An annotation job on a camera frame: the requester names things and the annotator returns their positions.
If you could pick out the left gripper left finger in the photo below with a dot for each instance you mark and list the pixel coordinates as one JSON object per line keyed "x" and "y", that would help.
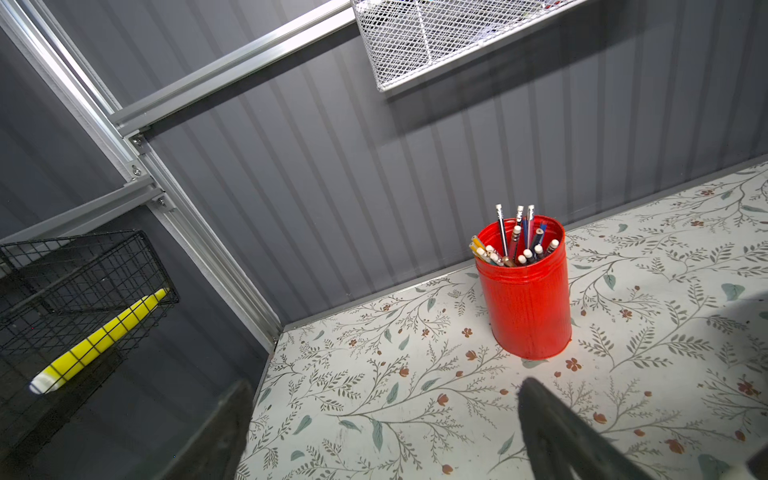
{"x": 212, "y": 445}

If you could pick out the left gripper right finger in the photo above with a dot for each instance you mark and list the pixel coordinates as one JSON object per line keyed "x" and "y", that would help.
{"x": 560, "y": 445}

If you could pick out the yellow marker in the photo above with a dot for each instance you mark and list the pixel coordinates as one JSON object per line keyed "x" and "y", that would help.
{"x": 76, "y": 359}

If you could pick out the red pencil cup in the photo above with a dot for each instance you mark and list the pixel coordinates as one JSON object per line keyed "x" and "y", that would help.
{"x": 528, "y": 305}

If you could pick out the black wire basket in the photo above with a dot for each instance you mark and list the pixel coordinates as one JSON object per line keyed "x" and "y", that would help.
{"x": 54, "y": 293}

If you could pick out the white wire mesh basket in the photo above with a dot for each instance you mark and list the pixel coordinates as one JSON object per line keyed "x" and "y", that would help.
{"x": 406, "y": 40}

